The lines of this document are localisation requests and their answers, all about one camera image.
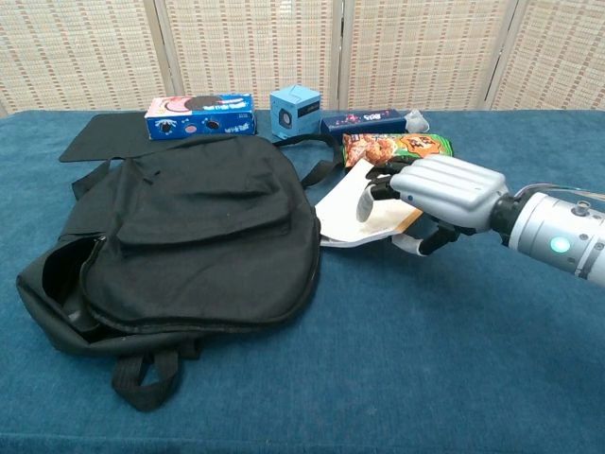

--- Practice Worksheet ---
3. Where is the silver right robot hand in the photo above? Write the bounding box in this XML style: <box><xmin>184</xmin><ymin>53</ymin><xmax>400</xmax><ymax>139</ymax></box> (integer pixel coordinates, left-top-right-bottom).
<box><xmin>354</xmin><ymin>155</ymin><xmax>511</xmax><ymax>257</ymax></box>

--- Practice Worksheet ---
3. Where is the white and yellow notebook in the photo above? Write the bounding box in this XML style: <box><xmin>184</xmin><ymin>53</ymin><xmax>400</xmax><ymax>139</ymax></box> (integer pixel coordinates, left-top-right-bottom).
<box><xmin>314</xmin><ymin>158</ymin><xmax>424</xmax><ymax>250</ymax></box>

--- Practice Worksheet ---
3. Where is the black backpack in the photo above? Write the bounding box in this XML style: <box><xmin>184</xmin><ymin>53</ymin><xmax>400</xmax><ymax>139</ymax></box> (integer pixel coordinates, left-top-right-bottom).
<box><xmin>16</xmin><ymin>132</ymin><xmax>349</xmax><ymax>412</ymax></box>

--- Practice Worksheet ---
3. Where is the green orange snack bag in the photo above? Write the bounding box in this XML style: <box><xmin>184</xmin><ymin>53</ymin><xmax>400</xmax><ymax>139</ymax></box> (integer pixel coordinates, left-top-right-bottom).
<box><xmin>341</xmin><ymin>132</ymin><xmax>455</xmax><ymax>169</ymax></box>

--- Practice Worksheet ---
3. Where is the grey crumpled wrapper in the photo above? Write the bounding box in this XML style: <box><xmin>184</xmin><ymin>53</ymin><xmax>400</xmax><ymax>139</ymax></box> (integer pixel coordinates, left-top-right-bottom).
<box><xmin>405</xmin><ymin>109</ymin><xmax>431</xmax><ymax>132</ymax></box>

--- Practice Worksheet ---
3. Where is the dark blue long box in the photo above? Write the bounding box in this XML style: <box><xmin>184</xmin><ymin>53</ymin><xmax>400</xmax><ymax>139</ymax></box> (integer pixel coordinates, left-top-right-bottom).
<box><xmin>320</xmin><ymin>109</ymin><xmax>411</xmax><ymax>138</ymax></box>

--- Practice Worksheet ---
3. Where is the blue table cloth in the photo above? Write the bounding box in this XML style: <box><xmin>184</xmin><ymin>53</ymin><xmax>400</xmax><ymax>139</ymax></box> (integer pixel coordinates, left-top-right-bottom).
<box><xmin>0</xmin><ymin>109</ymin><xmax>605</xmax><ymax>454</ymax></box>

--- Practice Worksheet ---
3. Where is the light blue cube box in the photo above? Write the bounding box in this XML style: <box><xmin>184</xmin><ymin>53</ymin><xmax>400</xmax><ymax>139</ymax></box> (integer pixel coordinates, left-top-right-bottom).
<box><xmin>268</xmin><ymin>84</ymin><xmax>322</xmax><ymax>142</ymax></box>

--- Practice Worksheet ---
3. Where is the woven folding screen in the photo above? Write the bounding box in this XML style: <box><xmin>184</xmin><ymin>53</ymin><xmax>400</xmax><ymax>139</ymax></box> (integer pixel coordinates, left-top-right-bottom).
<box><xmin>0</xmin><ymin>0</ymin><xmax>605</xmax><ymax>119</ymax></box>

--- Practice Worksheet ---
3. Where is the blue cookie box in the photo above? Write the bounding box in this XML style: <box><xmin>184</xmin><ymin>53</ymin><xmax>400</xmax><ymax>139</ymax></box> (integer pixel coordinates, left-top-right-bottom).
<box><xmin>144</xmin><ymin>93</ymin><xmax>258</xmax><ymax>142</ymax></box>

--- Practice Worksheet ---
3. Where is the black flat mat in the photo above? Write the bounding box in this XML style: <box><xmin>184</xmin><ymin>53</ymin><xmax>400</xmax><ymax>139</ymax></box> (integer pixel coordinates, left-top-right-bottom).
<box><xmin>59</xmin><ymin>113</ymin><xmax>162</xmax><ymax>164</ymax></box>

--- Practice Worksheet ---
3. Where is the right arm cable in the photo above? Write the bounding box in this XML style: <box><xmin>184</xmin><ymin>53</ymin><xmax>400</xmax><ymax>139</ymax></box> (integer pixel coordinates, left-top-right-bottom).
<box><xmin>514</xmin><ymin>183</ymin><xmax>605</xmax><ymax>203</ymax></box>

